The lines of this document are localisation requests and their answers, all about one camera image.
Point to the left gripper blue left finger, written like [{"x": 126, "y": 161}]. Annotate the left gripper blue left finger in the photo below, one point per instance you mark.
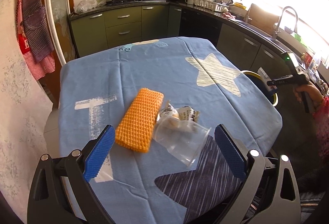
[{"x": 97, "y": 154}]

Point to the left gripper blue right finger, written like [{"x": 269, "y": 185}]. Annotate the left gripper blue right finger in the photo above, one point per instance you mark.
[{"x": 234, "y": 158}]

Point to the pink patterned sleeve forearm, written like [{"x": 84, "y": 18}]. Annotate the pink patterned sleeve forearm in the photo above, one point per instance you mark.
[{"x": 321, "y": 120}]

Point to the yellow rimmed trash bin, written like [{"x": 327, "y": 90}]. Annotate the yellow rimmed trash bin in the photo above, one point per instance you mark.
[{"x": 268, "y": 91}]

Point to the chrome kitchen faucet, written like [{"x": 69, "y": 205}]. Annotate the chrome kitchen faucet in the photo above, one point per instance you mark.
[{"x": 283, "y": 19}]

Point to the green kitchen cabinets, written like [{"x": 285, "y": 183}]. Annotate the green kitchen cabinets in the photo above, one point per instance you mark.
[{"x": 246, "y": 47}]

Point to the person's right hand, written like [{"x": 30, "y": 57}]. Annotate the person's right hand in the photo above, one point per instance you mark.
[{"x": 313, "y": 92}]

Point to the orange knitted dishcloth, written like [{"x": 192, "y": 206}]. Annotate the orange knitted dishcloth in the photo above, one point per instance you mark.
[{"x": 136, "y": 127}]

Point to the clear plastic cup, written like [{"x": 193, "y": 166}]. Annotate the clear plastic cup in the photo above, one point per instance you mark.
[{"x": 184, "y": 139}]

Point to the blue star tablecloth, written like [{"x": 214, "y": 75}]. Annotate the blue star tablecloth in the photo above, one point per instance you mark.
[{"x": 155, "y": 187}]

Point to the white snack wrapper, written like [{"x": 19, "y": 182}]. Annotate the white snack wrapper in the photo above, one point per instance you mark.
[{"x": 177, "y": 118}]

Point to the white dish drying rack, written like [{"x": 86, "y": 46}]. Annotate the white dish drying rack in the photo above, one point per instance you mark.
[{"x": 211, "y": 5}]

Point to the checkered hanging apron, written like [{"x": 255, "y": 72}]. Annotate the checkered hanging apron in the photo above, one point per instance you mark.
[{"x": 34, "y": 38}]

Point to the plastic bag on counter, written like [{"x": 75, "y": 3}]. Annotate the plastic bag on counter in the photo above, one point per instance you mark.
[{"x": 85, "y": 5}]

